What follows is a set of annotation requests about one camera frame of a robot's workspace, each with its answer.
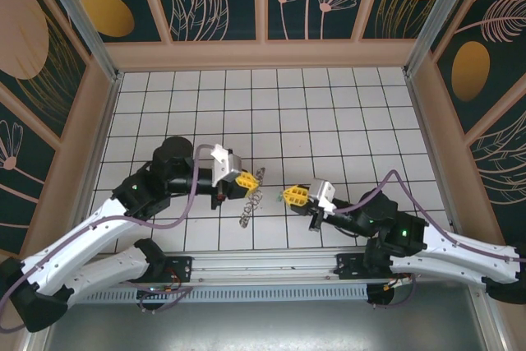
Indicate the metal strip with key rings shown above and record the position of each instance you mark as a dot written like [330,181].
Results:
[249,205]

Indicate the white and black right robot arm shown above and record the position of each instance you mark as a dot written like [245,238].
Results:
[444,271]

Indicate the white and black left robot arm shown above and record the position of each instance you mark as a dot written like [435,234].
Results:
[82,234]

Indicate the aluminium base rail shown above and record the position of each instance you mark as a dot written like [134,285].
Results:
[263,262]

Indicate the aluminium table side rail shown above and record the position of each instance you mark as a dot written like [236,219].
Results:
[100,153]
[430,153]

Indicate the aluminium corner post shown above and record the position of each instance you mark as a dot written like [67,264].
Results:
[82,26]
[435,22]

